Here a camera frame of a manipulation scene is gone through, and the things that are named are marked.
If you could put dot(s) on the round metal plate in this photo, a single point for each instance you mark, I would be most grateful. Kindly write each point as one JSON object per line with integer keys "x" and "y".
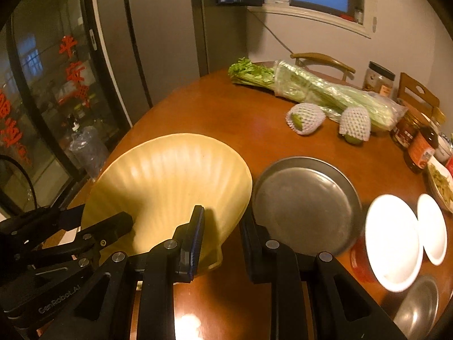
{"x": 304, "y": 202}

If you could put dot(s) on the foam-netted green fruit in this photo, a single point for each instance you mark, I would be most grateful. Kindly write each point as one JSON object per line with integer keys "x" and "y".
{"x": 308, "y": 117}
{"x": 355, "y": 124}

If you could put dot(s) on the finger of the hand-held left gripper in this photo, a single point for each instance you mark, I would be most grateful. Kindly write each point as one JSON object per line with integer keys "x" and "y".
{"x": 53, "y": 216}
{"x": 113, "y": 225}

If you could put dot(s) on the small white plate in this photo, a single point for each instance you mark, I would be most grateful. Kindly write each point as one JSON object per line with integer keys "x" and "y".
{"x": 431, "y": 230}

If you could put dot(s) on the large white plate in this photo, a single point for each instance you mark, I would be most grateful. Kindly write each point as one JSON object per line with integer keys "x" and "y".
{"x": 393, "y": 244}

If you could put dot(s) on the celery bunch in plastic bag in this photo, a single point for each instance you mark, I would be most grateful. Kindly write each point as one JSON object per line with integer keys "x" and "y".
{"x": 318, "y": 92}

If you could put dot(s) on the small metal bowl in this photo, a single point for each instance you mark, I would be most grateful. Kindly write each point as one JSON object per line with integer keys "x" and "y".
{"x": 417, "y": 304}

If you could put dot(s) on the red sauce jar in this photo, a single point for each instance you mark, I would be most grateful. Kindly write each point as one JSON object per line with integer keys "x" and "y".
{"x": 407, "y": 131}

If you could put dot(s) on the red dish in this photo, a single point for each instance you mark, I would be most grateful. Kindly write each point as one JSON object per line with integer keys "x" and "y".
{"x": 359, "y": 262}

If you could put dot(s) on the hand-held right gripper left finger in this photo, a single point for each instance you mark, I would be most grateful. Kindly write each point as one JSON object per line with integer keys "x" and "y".
{"x": 194, "y": 244}

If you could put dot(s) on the glass jar with black lid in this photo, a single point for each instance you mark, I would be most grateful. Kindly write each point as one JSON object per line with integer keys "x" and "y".
{"x": 378, "y": 81}

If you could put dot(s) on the small red object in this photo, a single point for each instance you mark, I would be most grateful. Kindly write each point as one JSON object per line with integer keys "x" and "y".
{"x": 346, "y": 17}

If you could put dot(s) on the glass cabinet with red stickers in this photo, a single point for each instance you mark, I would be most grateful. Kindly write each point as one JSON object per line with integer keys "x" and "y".
{"x": 35, "y": 78}

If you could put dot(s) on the brown sauce bottle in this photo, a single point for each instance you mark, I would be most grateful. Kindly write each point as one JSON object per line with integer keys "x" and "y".
{"x": 421, "y": 148}

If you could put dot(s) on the blue patterned white bowl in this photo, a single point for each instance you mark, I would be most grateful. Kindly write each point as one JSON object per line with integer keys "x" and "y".
{"x": 444, "y": 148}

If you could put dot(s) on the curved-back wooden chair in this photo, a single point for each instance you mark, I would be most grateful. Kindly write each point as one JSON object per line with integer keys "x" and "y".
{"x": 318, "y": 56}

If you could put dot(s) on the clear plastic bottle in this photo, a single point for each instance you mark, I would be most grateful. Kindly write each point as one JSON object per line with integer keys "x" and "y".
{"x": 88, "y": 148}

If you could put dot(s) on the yellow shell-shaped plate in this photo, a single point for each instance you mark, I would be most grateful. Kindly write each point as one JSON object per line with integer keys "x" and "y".
{"x": 159, "y": 177}

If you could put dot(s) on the grey refrigerator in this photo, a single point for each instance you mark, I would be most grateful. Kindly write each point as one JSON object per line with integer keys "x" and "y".
{"x": 159, "y": 42}

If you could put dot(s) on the small white bottle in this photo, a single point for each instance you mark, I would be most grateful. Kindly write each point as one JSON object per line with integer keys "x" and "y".
{"x": 359, "y": 16}

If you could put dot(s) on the wooden chair with cutout back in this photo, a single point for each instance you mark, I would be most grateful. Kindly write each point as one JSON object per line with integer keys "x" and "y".
{"x": 417, "y": 95}

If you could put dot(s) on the white dish of pickled vegetables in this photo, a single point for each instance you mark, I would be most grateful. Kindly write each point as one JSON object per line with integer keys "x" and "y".
{"x": 442, "y": 184}

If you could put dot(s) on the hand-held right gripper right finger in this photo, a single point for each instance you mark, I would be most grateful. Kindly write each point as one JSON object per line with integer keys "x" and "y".
{"x": 247, "y": 249}

